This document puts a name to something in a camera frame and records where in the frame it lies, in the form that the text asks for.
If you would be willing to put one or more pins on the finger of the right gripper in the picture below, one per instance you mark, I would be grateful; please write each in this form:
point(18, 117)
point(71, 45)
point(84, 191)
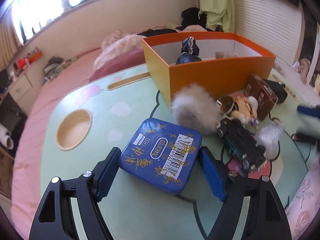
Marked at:
point(310, 111)
point(306, 138)

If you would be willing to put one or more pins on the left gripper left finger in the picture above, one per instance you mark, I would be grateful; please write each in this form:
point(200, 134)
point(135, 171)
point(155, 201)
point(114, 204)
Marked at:
point(54, 216)

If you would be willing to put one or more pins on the white bubble wrap ball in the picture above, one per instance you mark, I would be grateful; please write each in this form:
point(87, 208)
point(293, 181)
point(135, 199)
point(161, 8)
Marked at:
point(269, 137)

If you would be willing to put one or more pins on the brown small carton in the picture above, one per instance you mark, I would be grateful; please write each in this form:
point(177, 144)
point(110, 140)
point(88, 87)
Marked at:
point(264, 95)

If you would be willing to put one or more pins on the green toy car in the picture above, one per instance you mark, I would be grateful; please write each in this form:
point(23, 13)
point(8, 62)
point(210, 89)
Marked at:
point(242, 144)

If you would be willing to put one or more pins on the doll figure keychain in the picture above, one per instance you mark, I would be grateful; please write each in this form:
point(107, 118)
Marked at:
point(242, 108)

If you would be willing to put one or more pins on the orange cardboard box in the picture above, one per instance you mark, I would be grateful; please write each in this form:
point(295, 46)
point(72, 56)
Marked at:
point(226, 62)

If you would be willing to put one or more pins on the fluffy fur pompom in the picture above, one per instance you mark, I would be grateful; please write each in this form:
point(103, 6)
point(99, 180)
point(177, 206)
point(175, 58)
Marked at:
point(194, 108)

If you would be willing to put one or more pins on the blue tin box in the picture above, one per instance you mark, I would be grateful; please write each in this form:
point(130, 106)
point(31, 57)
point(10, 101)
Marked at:
point(162, 154)

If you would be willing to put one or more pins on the black lace pouch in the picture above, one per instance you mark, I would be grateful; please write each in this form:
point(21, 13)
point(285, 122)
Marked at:
point(189, 52)

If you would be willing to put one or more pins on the white paper roll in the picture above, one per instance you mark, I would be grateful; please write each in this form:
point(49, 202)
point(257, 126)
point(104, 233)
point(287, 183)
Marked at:
point(5, 138)

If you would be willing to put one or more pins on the white desk with drawers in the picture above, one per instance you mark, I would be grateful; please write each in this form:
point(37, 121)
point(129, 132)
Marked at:
point(26, 88)

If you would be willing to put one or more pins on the green hanging cloth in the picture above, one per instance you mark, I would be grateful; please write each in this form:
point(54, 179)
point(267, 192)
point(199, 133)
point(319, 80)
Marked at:
point(219, 13)

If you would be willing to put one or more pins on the folded clothes pile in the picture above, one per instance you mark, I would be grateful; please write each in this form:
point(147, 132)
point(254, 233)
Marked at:
point(55, 66)

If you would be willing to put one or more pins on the black clothes on bed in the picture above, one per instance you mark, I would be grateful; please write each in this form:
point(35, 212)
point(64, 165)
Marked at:
point(192, 21)

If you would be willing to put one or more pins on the orange tray on desk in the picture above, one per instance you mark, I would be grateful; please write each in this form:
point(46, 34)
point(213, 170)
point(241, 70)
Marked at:
point(35, 57)

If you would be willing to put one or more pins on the dark red pillow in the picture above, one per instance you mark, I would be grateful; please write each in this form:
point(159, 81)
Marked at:
point(122, 62)

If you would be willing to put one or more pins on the beige curtain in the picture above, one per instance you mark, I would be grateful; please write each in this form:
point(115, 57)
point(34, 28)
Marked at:
point(9, 41)

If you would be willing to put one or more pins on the pink floral quilt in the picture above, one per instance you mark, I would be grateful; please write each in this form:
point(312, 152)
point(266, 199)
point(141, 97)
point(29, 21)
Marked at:
point(115, 44)

